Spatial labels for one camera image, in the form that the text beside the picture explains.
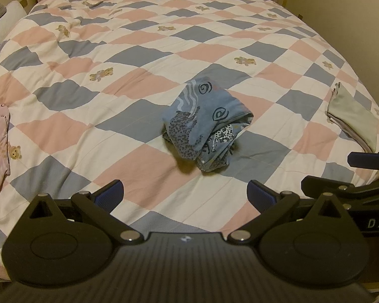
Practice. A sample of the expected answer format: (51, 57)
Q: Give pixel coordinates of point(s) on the white pillow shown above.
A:
(14, 13)

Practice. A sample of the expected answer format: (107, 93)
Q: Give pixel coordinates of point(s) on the folded beige grey clothes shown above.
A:
(353, 118)

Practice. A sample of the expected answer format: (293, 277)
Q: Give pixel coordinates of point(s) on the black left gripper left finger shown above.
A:
(60, 242)

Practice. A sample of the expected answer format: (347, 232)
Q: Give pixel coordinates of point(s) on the checkered pink blue quilt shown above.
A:
(87, 82)

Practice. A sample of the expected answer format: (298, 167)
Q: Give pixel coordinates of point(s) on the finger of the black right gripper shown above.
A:
(363, 160)
(365, 196)

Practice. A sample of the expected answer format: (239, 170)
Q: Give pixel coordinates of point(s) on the blue leopard print garment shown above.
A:
(203, 123)

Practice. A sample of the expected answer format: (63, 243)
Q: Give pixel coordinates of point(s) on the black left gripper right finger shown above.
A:
(307, 242)

